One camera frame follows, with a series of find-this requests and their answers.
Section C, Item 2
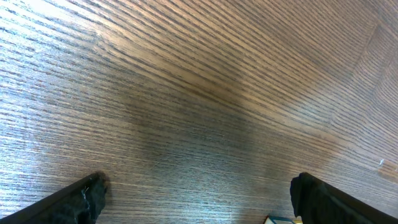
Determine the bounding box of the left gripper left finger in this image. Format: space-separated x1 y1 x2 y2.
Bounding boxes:
1 172 108 224

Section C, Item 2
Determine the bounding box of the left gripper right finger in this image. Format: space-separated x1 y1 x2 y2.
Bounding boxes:
290 172 397 224

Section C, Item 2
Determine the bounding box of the white block red picture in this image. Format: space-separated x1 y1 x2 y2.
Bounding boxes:
263 216 295 224

